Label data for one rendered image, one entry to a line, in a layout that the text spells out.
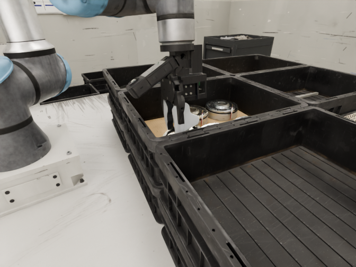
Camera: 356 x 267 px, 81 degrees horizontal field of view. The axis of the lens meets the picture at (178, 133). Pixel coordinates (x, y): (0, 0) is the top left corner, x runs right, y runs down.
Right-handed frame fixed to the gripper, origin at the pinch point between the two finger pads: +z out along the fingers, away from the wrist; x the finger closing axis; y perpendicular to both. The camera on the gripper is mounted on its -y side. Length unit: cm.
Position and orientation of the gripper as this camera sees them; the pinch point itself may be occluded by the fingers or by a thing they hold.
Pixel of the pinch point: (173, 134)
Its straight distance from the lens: 50.6
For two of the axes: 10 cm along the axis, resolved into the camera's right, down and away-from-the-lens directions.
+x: -4.3, -3.3, 8.4
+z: 0.5, 9.2, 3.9
